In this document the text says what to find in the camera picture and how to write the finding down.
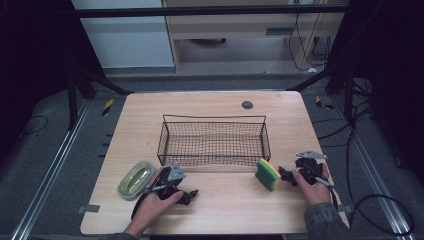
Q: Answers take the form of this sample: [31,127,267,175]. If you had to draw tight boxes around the person's right hand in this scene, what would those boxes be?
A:
[292,163,333,208]

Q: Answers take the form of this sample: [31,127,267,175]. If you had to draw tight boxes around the black horizontal frame bar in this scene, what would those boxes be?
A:
[73,4,350,19]

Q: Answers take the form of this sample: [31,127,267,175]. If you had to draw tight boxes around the white cabinet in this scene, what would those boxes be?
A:
[71,0,176,70]

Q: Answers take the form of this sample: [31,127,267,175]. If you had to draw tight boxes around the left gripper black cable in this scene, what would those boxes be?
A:
[130,185,167,220]

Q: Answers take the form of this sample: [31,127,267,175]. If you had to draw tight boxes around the light wooden desk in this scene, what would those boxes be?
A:
[161,0,350,73]

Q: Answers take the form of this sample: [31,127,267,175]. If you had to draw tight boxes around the dark curtain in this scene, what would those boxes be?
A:
[0,0,108,161]
[328,0,424,188]

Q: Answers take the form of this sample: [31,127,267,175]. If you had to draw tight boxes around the black metal stand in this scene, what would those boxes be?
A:
[65,64,135,132]
[286,58,356,122]

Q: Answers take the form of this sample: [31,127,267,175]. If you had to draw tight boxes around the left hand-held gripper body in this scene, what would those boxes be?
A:
[154,162,192,205]

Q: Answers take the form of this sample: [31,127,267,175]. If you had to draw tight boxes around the grey metal table bracket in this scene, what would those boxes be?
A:
[76,203,101,215]
[337,203,355,215]

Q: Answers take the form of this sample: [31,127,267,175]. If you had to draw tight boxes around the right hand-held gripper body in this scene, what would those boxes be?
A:
[294,150,328,186]

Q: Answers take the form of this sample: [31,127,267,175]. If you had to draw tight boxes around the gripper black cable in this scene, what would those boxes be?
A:
[306,165,340,213]
[130,185,167,220]

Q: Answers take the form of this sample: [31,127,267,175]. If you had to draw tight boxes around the thin black floor cable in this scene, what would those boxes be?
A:
[20,114,50,136]

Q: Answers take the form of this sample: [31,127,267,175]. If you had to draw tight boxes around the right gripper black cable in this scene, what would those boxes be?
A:
[306,165,340,213]

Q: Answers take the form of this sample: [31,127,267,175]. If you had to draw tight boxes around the person's left hand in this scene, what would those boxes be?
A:
[132,167,185,232]

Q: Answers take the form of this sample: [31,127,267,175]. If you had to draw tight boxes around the aluminium floor rail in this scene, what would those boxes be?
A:
[9,99,93,240]
[332,95,418,240]

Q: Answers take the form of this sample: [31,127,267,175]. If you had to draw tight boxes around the green and yellow sponge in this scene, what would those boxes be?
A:
[254,158,282,192]

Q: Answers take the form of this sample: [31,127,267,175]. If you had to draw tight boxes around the black hanging desk cables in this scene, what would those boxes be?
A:
[287,2,332,72]

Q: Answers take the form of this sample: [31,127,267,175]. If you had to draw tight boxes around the black looped floor cable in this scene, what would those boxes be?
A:
[313,99,416,237]

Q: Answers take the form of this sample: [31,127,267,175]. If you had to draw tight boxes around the black and yellow tape strip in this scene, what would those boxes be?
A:
[314,95,335,111]
[101,98,115,117]

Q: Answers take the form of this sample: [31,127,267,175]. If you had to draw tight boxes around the black wire mesh basket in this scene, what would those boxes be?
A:
[156,114,272,168]

